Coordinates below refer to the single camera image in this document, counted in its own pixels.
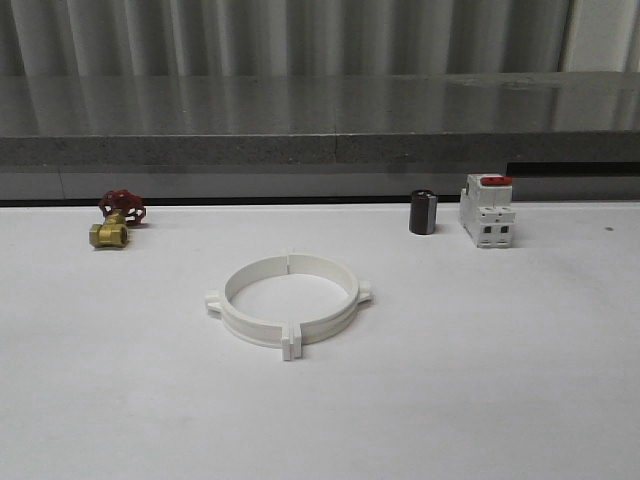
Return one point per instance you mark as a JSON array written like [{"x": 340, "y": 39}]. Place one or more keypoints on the white half pipe clamp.
[{"x": 273, "y": 334}]

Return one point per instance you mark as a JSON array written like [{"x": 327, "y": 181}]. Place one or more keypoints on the brass valve red handwheel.
[{"x": 120, "y": 209}]

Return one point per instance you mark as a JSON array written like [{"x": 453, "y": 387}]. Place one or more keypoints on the grey stone counter ledge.
[{"x": 560, "y": 136}]

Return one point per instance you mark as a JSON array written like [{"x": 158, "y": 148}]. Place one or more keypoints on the grey pleated curtain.
[{"x": 276, "y": 38}]

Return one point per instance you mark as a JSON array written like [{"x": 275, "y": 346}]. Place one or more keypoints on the white circuit breaker red switch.
[{"x": 485, "y": 210}]

